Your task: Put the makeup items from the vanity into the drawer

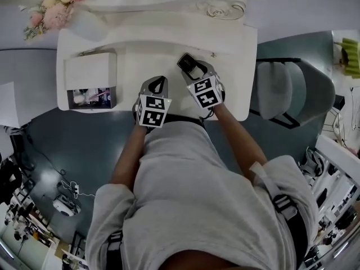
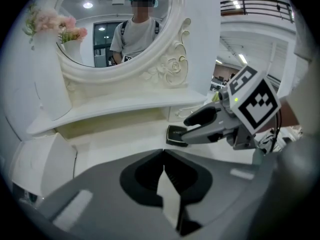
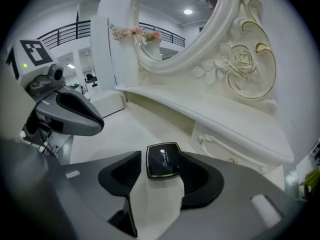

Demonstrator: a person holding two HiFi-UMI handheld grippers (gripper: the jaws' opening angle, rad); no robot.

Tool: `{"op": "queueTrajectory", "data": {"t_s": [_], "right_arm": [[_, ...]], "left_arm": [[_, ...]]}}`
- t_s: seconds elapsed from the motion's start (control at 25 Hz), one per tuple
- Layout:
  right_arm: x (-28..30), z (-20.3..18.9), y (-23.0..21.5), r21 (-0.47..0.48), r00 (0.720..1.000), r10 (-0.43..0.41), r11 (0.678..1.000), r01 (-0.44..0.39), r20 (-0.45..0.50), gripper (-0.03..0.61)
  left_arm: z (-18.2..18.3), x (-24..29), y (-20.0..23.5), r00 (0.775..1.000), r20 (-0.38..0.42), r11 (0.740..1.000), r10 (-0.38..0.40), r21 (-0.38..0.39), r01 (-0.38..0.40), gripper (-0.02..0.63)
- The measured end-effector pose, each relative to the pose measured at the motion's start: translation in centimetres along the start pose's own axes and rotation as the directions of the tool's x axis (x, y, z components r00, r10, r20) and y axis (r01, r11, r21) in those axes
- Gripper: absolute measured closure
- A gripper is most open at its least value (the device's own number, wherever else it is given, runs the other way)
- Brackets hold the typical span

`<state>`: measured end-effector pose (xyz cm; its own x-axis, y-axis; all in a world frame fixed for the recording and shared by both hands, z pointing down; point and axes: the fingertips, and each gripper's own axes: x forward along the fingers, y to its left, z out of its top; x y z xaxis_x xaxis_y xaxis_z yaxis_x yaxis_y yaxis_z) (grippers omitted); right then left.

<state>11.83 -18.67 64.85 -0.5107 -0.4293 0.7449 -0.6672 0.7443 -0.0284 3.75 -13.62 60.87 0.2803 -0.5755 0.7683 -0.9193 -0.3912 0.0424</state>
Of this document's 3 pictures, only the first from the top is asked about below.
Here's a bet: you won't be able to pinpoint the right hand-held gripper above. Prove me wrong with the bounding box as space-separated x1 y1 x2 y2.
179 61 227 111

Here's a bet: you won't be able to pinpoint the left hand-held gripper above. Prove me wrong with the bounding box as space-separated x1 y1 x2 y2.
132 75 173 132

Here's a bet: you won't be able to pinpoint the small black square compact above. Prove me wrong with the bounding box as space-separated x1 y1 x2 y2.
176 52 198 74

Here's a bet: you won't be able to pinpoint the white dressing table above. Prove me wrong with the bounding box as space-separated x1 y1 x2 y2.
56 21 259 123

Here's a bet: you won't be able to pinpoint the pink makeup brush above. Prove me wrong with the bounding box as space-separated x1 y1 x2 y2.
88 89 110 100

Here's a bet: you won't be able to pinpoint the small white drawer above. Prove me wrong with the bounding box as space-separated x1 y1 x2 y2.
63 51 119 111

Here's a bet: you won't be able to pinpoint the white round object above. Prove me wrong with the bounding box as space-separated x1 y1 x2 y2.
73 92 88 106

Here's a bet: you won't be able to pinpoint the person's right forearm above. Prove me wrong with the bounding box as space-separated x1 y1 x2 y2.
213 104 268 185

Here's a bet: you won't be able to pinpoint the person's left forearm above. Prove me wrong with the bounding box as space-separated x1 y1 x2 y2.
109 124 149 192

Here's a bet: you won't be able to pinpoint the person's black shorts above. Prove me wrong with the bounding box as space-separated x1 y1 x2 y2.
162 114 206 129

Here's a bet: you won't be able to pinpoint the white vase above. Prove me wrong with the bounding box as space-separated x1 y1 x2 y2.
71 10 110 43

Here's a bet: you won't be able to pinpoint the grey chair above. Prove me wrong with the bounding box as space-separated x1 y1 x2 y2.
70 231 87 262
249 57 338 131

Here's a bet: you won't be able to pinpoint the person's grey t-shirt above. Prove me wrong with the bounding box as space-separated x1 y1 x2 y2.
84 121 321 270

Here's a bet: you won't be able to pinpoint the grey backpack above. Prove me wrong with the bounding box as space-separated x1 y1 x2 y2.
300 147 325 177

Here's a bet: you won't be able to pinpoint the white floor device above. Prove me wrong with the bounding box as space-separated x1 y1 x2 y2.
52 195 82 217

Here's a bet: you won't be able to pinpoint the yellow-green round table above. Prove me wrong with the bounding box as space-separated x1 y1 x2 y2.
333 37 360 80

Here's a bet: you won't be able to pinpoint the white display shelf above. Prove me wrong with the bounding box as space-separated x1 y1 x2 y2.
299 133 360 264

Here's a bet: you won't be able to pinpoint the cluttered white workbench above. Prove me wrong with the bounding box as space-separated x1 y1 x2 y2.
0 204 60 270

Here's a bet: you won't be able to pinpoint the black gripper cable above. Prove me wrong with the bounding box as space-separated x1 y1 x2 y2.
199 109 216 121

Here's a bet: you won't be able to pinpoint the white cable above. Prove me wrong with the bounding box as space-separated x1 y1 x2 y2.
60 180 97 199

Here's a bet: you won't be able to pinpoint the black floor cable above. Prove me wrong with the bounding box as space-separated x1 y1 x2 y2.
26 133 68 177

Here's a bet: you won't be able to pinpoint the grey backpack strap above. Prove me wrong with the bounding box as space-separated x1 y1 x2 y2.
108 231 124 270
250 161 307 270

